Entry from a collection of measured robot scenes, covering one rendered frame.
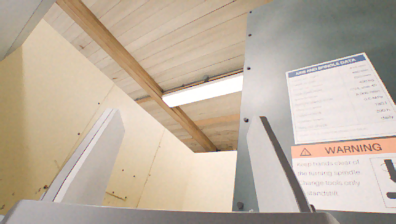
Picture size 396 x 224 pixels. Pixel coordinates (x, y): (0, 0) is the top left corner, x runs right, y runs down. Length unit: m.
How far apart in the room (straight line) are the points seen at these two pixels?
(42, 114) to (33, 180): 0.29
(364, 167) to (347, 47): 0.29
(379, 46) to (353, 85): 0.12
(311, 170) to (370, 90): 0.19
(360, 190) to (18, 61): 1.20
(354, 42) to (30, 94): 1.19
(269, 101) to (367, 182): 0.23
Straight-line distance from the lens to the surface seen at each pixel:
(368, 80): 0.46
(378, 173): 0.36
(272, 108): 0.43
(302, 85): 0.46
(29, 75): 1.11
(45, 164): 1.07
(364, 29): 0.59
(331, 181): 0.35
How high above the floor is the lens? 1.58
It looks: 36 degrees up
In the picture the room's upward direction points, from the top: 14 degrees clockwise
